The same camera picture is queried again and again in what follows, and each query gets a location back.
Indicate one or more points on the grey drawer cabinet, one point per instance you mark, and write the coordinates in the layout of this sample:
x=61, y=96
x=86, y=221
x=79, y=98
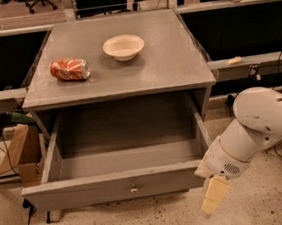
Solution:
x=169, y=61

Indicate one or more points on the green tool handle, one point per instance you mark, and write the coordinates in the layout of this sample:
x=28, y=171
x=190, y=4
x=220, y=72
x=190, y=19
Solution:
x=16, y=117

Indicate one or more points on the black metal stand leg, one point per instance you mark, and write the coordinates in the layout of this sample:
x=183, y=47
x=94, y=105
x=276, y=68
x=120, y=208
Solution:
x=48, y=221

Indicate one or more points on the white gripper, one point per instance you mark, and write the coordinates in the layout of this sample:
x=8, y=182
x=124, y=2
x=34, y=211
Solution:
x=220, y=160

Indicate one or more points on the white paper bowl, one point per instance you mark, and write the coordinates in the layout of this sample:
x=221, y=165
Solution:
x=123, y=47

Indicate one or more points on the grey top drawer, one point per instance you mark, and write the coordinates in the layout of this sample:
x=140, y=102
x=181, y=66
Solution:
x=97, y=153

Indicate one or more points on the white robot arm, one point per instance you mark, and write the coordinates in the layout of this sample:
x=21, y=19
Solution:
x=257, y=127

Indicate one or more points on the crushed orange soda can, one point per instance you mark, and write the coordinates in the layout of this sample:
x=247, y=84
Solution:
x=70, y=69

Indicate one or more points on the small cream scrap on rail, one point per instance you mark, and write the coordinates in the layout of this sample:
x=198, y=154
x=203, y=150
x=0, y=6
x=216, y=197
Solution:
x=233, y=61

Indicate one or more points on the cardboard box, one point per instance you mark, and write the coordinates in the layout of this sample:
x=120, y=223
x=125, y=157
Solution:
x=24, y=155

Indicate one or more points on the brass top drawer knob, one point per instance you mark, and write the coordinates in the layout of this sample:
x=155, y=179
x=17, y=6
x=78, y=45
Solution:
x=134, y=190

